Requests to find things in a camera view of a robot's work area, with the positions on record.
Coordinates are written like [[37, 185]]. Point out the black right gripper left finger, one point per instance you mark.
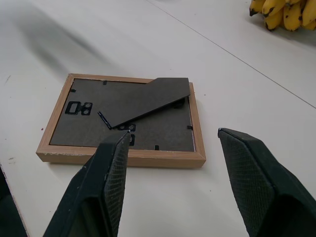
[[98, 187]]

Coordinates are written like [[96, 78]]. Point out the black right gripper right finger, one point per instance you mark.
[[266, 187]]

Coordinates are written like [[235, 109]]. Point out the wooden picture frame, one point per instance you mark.
[[81, 123]]

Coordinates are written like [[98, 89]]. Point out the yellow spotted banana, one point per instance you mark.
[[312, 26], [274, 21], [309, 11], [292, 17], [272, 7], [256, 6]]

